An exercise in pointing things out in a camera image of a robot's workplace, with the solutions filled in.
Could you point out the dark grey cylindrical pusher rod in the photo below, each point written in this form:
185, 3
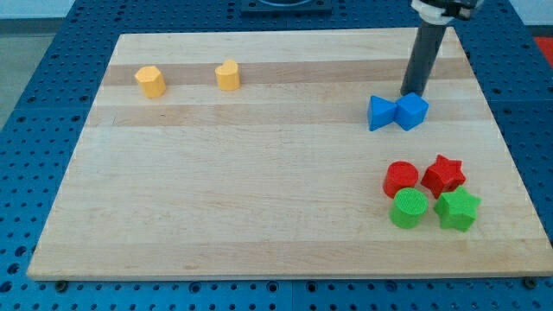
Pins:
422, 58

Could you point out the yellow heart block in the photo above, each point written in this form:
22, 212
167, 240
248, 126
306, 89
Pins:
227, 75

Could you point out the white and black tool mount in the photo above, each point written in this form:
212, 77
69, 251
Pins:
445, 11

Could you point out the green star block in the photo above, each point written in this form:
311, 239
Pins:
457, 209

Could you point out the red star block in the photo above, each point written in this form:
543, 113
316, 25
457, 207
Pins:
444, 175

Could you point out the green cylinder block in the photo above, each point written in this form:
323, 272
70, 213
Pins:
409, 206

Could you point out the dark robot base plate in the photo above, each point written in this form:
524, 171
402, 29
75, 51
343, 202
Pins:
284, 7

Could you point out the yellow hexagon block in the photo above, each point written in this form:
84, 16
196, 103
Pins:
151, 81

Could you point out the wooden board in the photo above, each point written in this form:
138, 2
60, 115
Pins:
280, 179

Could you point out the blue cube block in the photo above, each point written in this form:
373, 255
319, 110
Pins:
411, 111

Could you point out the blue triangle block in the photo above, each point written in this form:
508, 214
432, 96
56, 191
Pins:
380, 112

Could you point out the red cylinder block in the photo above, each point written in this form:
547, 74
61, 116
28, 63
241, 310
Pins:
399, 175

